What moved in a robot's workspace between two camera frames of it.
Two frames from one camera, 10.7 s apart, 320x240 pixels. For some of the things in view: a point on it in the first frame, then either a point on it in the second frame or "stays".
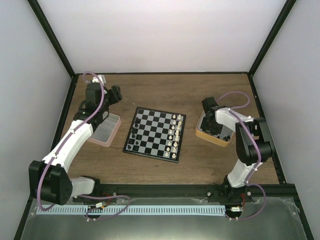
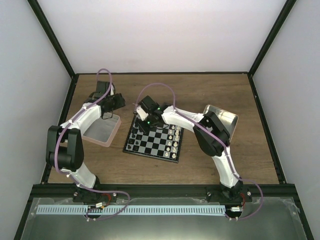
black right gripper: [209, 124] → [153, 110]
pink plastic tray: [104, 133] stays
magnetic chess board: [155, 134] stays
